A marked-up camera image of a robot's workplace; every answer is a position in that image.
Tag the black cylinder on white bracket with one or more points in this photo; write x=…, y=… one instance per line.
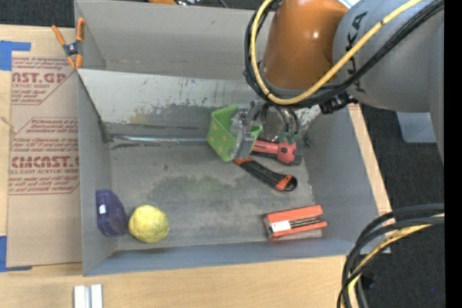
x=335, y=104

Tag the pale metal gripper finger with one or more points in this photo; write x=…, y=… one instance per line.
x=245, y=148
x=241, y=125

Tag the green cup with yellow dots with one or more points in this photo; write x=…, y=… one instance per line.
x=221, y=135

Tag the grey metal bin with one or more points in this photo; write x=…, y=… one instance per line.
x=202, y=191

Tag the black and orange folding tool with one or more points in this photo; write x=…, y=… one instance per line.
x=267, y=175

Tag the orange flat box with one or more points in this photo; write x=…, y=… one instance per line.
x=294, y=223

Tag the yellow ball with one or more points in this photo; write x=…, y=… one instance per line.
x=148, y=224

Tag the purple rounded block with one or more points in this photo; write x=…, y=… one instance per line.
x=110, y=214

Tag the red toy drill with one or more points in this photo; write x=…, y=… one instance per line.
x=285, y=151

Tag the brown cardboard board, red print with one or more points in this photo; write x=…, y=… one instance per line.
x=43, y=220

